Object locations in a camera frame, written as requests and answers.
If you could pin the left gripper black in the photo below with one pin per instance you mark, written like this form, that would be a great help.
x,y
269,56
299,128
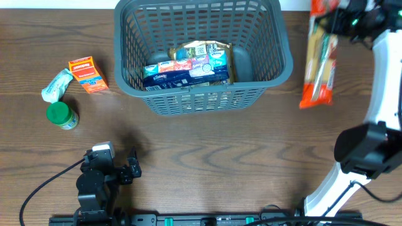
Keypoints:
x,y
127,176

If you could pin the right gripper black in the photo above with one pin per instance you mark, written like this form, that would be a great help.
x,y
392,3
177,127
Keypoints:
x,y
333,19

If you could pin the San Remo spaghetti packet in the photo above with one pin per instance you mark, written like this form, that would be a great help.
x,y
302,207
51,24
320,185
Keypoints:
x,y
321,58

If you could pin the green lid seasoning jar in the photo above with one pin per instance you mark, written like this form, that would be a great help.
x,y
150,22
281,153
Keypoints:
x,y
61,115

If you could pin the orange medicine box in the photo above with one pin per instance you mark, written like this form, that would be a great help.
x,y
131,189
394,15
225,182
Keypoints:
x,y
88,74

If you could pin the light green packet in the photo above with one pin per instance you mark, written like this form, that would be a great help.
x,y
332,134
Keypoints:
x,y
57,87

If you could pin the blue Kleenex tissue multipack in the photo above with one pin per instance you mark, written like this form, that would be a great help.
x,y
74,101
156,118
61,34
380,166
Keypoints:
x,y
168,75

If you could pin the brown Nescafe Gold coffee bag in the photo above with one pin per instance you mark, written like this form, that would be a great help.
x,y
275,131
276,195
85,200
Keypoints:
x,y
212,61

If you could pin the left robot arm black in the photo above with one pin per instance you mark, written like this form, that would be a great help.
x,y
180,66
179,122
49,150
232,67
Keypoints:
x,y
98,188

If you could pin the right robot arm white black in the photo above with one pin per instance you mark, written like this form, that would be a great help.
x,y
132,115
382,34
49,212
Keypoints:
x,y
364,152

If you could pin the grey plastic basket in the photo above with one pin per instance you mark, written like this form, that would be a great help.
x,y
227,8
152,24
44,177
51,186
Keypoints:
x,y
144,31

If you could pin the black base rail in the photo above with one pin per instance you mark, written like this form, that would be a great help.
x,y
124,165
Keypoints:
x,y
174,220

